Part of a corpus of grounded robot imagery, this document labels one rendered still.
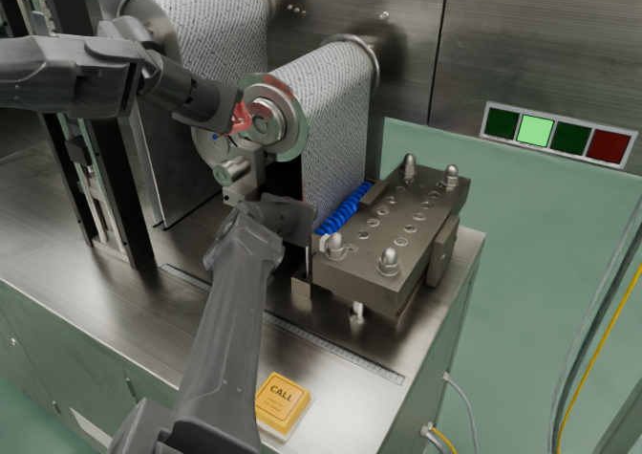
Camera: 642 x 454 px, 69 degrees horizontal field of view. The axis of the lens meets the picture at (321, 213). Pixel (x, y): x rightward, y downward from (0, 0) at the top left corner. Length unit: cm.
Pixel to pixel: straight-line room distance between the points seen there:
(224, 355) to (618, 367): 199
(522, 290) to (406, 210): 152
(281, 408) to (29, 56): 55
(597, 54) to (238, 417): 77
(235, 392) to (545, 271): 227
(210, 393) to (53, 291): 76
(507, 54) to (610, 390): 153
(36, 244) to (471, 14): 101
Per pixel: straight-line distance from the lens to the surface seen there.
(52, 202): 136
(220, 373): 37
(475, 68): 95
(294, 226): 74
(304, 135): 73
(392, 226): 89
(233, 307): 44
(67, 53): 56
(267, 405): 76
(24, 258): 119
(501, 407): 195
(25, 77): 54
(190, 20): 87
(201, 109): 64
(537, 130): 96
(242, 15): 97
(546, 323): 229
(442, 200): 98
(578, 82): 93
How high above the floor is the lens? 156
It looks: 36 degrees down
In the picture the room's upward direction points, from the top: straight up
